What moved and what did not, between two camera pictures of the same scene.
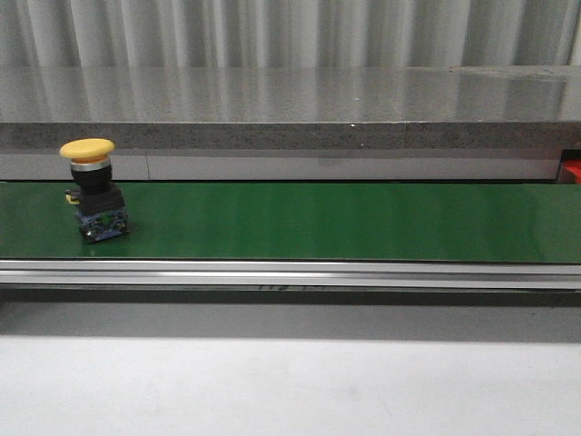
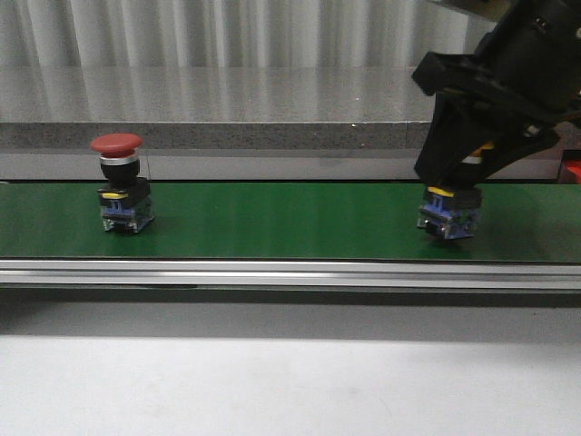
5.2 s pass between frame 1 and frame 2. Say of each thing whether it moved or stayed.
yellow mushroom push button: moved
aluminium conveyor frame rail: stayed
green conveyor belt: stayed
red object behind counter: stayed
